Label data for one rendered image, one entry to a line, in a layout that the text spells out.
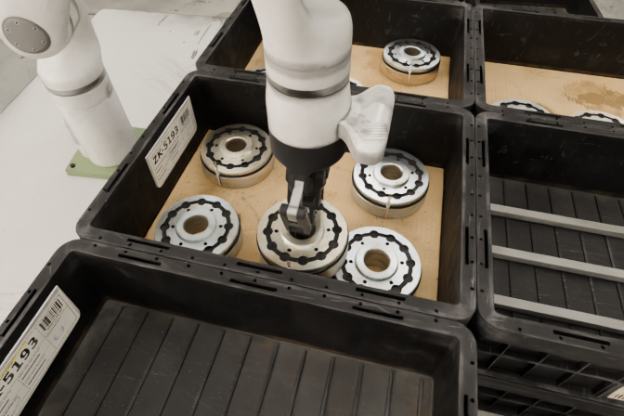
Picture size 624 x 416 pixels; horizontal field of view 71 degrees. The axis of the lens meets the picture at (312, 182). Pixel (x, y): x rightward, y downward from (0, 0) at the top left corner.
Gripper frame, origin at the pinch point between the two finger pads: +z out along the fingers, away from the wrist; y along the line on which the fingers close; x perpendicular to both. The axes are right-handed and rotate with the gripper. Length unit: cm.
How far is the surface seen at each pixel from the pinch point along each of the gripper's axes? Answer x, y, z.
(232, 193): -12.3, -4.8, 5.7
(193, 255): -8.7, 11.0, -4.4
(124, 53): -60, -51, 19
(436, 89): 13.8, -35.8, 5.9
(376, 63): 2.4, -41.2, 6.0
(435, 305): 14.2, 10.6, -4.4
